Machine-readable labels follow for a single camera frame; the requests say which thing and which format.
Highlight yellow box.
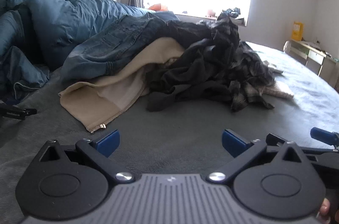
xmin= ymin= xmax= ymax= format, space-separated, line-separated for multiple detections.
xmin=291 ymin=21 xmax=304 ymax=41

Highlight black device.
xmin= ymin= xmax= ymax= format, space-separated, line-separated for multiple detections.
xmin=0 ymin=102 xmax=38 ymax=120

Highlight dark plaid shirt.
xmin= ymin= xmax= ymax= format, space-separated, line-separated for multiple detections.
xmin=196 ymin=8 xmax=276 ymax=112

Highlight dark grey garment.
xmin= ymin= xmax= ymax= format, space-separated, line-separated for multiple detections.
xmin=145 ymin=39 xmax=239 ymax=112

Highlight beige zip jacket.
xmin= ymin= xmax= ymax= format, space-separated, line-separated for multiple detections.
xmin=58 ymin=37 xmax=186 ymax=134

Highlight blue denim garment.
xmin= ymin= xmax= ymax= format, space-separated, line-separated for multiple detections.
xmin=60 ymin=12 xmax=181 ymax=84

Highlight pale striped cloth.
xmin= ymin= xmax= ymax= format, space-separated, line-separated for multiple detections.
xmin=261 ymin=60 xmax=295 ymax=100

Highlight person's right hand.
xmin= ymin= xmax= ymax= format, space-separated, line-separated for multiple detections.
xmin=319 ymin=198 xmax=331 ymax=217

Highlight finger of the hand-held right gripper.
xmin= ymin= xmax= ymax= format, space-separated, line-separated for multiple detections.
xmin=310 ymin=127 xmax=339 ymax=153
xmin=265 ymin=133 xmax=290 ymax=148

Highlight cream desk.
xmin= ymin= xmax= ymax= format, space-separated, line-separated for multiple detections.
xmin=287 ymin=39 xmax=339 ymax=84

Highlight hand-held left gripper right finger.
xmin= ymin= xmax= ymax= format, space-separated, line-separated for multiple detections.
xmin=207 ymin=129 xmax=308 ymax=185

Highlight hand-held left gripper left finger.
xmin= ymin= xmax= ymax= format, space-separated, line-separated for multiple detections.
xmin=37 ymin=129 xmax=136 ymax=185

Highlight grey bed blanket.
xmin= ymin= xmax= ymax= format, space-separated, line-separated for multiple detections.
xmin=0 ymin=41 xmax=339 ymax=224

